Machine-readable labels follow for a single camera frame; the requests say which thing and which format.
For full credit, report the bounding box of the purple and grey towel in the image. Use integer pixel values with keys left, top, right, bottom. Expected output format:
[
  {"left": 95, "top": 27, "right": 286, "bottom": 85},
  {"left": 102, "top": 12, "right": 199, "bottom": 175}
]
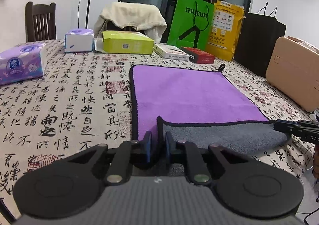
[{"left": 129, "top": 65, "right": 290, "bottom": 155}]

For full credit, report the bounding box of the person's right hand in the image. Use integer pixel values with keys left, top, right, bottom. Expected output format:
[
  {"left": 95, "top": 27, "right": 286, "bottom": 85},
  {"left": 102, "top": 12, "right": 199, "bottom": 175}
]
[{"left": 312, "top": 145, "right": 319, "bottom": 180}]

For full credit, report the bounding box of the beige hard case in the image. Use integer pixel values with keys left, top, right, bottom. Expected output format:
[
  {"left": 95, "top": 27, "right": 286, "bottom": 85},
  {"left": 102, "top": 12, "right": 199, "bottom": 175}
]
[{"left": 266, "top": 37, "right": 319, "bottom": 112}]

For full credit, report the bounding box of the calligraphy print tablecloth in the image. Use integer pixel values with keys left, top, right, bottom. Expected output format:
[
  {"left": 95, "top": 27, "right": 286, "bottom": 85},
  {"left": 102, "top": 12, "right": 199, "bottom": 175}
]
[{"left": 1, "top": 40, "right": 314, "bottom": 218}]

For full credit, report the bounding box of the black paper bag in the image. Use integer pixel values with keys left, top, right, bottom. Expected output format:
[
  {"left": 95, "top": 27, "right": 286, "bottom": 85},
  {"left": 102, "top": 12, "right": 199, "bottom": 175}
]
[{"left": 234, "top": 7, "right": 286, "bottom": 78}]

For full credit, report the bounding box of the yellow paper bag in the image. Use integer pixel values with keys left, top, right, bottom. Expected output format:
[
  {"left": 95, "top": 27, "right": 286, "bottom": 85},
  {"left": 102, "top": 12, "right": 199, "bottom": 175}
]
[{"left": 206, "top": 0, "right": 245, "bottom": 61}]

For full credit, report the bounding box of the red flat box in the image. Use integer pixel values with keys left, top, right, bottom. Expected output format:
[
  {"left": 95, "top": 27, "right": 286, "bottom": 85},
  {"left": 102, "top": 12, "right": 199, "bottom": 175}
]
[{"left": 181, "top": 47, "right": 215, "bottom": 64}]

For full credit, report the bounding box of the green mucun paper bag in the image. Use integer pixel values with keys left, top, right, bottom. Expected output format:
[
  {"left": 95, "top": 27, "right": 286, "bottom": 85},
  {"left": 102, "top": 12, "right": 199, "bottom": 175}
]
[{"left": 167, "top": 0, "right": 214, "bottom": 50}]

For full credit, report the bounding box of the white flat box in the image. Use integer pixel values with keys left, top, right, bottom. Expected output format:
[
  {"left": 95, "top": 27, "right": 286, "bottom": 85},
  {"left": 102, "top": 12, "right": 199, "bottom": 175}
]
[{"left": 154, "top": 43, "right": 190, "bottom": 61}]

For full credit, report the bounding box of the white purple tissue pack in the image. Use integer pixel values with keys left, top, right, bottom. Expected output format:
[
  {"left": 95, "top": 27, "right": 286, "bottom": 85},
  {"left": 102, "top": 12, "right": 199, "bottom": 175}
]
[{"left": 64, "top": 28, "right": 95, "bottom": 53}]

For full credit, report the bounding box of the lime green box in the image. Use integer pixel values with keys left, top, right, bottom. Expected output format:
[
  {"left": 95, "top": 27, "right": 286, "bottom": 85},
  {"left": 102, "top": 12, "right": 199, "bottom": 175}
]
[{"left": 95, "top": 31, "right": 154, "bottom": 55}]

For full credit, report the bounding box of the chair under cream cloth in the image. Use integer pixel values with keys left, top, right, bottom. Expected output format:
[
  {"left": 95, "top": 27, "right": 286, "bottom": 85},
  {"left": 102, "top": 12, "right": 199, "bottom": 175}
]
[{"left": 103, "top": 21, "right": 146, "bottom": 35}]

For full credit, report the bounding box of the dark wooden chair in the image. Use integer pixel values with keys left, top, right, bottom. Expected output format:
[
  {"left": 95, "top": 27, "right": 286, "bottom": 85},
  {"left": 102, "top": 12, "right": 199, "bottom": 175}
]
[{"left": 25, "top": 1, "right": 56, "bottom": 42}]

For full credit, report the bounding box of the cream cloth on chair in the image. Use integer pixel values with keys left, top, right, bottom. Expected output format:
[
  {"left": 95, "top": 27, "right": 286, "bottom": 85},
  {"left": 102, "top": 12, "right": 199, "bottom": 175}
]
[{"left": 94, "top": 2, "right": 167, "bottom": 43}]

